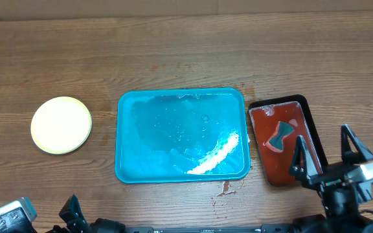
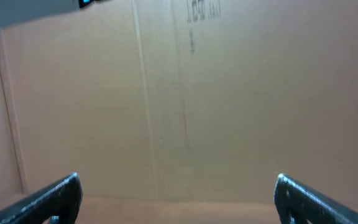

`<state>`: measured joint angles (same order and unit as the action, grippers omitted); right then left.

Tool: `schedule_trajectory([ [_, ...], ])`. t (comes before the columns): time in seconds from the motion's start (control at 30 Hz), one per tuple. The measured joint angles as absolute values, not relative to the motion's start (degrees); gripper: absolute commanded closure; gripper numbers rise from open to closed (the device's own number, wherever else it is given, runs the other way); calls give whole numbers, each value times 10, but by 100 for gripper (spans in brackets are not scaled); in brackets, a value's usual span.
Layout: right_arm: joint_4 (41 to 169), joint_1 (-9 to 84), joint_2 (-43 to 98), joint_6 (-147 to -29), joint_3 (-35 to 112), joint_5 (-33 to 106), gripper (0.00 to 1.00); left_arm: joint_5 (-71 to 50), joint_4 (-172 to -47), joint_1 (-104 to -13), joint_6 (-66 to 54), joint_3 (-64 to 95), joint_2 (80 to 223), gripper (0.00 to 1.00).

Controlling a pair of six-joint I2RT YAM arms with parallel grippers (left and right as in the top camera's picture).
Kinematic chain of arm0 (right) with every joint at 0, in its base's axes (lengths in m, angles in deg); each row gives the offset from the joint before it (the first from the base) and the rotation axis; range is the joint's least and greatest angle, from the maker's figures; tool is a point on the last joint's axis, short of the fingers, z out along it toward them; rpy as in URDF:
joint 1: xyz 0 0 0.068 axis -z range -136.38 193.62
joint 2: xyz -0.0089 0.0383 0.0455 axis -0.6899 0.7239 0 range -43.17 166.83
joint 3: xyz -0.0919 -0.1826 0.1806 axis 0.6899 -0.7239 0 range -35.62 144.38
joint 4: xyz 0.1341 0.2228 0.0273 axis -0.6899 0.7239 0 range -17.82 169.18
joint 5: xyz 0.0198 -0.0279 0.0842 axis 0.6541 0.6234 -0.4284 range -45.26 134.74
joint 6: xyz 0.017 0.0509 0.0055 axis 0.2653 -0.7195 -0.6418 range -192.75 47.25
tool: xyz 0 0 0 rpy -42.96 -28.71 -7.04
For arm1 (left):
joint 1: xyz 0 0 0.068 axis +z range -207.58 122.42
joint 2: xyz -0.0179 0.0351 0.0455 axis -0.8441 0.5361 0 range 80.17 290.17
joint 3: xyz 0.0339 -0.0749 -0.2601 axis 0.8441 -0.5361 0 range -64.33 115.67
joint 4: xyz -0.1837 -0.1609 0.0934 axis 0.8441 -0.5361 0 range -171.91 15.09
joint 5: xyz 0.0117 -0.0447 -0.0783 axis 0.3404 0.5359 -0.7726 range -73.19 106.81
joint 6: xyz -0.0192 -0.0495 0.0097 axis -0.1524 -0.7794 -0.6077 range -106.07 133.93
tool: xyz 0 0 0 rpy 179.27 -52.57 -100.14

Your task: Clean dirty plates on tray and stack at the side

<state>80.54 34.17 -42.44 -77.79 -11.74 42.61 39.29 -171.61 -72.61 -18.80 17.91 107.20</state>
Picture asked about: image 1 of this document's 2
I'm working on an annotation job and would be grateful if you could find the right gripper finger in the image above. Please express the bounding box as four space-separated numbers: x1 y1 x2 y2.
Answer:
289 135 322 181
341 124 373 164

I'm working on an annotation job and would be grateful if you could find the dark cleaning sponge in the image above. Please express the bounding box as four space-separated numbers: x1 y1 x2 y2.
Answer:
265 121 294 153

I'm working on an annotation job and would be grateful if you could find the yellow plate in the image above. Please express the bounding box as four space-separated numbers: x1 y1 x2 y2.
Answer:
30 96 93 155

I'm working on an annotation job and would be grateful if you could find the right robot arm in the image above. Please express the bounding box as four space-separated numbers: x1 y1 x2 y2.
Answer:
289 124 373 232

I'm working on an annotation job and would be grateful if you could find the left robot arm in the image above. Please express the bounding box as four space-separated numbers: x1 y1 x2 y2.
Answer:
0 195 126 233

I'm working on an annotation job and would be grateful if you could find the black tray with red water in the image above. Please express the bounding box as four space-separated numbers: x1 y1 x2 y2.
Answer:
249 94 328 186

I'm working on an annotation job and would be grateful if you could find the teal plastic tray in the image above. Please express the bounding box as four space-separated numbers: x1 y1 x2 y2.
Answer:
115 87 251 184

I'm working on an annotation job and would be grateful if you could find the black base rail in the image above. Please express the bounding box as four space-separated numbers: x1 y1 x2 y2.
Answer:
124 224 302 233

